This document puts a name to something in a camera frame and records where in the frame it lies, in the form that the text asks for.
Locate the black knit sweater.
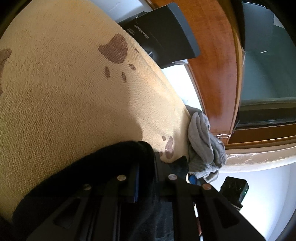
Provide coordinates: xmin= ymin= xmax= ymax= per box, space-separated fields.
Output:
xmin=8 ymin=141 xmax=189 ymax=240

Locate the grey garment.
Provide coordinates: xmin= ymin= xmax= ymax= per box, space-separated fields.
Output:
xmin=186 ymin=106 xmax=227 ymax=183

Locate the right beige curtain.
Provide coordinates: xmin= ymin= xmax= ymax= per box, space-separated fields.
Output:
xmin=220 ymin=144 xmax=296 ymax=173

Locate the yellow paw print blanket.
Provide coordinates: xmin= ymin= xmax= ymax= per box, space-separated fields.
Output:
xmin=1 ymin=1 xmax=190 ymax=221

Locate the black box on bed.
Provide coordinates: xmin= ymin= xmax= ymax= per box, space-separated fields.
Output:
xmin=119 ymin=3 xmax=200 ymax=69

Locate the white red string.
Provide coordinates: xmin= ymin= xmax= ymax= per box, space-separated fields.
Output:
xmin=215 ymin=131 xmax=235 ymax=140

